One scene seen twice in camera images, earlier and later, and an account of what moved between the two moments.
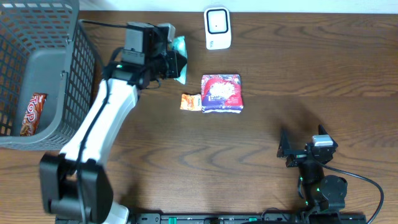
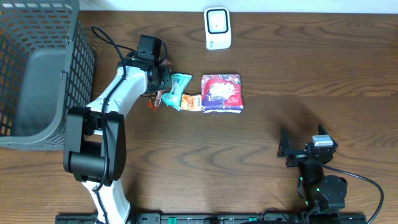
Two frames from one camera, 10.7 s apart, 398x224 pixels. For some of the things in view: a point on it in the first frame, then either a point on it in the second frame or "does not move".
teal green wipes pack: x=179 y=45 -> x=179 y=82
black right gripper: x=299 y=156 does not move
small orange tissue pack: x=191 y=102 does not move
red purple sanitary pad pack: x=221 y=93 does not move
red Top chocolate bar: x=32 y=119 -> x=155 y=98
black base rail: x=247 y=218 does not move
